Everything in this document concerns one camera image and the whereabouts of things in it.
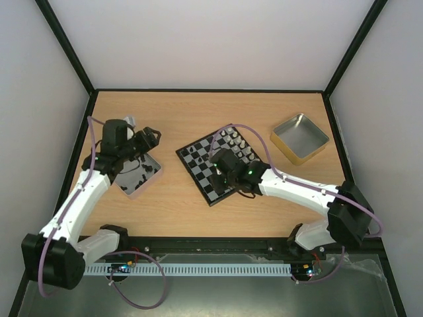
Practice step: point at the black aluminium frame rail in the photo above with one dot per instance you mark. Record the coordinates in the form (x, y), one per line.
(268, 248)

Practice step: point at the pink tin with black pieces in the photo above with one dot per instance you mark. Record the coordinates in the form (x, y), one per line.
(142, 175)

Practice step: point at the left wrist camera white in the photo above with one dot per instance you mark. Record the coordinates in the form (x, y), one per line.
(130, 120)

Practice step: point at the yellow empty tin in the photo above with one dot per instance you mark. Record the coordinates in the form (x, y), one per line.
(299, 139)

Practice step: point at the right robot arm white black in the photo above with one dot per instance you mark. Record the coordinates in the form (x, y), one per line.
(346, 213)

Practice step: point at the light blue cable duct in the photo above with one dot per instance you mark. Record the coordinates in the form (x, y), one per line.
(191, 270)

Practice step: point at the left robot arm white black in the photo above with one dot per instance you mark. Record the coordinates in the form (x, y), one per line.
(56, 256)

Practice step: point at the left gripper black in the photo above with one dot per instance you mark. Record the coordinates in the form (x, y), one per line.
(145, 143)

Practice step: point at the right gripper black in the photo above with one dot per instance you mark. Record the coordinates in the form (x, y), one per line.
(217, 182)

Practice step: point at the black grey chess board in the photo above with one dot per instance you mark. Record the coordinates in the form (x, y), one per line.
(219, 157)

